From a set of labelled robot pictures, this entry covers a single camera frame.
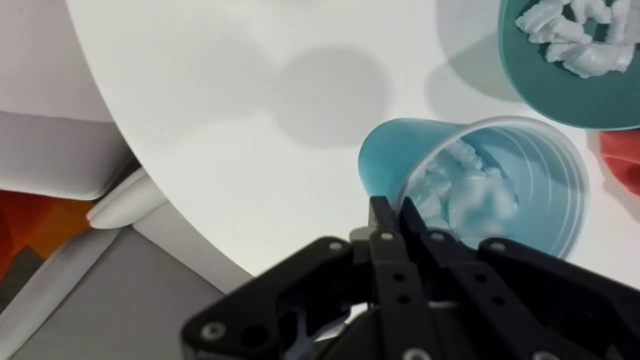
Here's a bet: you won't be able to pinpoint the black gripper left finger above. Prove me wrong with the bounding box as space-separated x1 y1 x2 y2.
179 194 435 360

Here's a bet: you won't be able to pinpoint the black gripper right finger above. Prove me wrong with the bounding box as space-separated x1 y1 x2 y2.
398 196 640 360

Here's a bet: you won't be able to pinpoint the blue plastic cup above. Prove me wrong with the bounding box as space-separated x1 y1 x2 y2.
356 116 589 262

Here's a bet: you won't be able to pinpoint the white foam pieces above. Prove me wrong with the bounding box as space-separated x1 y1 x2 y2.
406 0 635 245

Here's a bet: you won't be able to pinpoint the teal bowl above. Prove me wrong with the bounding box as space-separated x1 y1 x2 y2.
496 0 640 132

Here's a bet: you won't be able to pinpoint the orange lounge chair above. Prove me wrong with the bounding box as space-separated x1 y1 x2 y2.
0 188 95 282

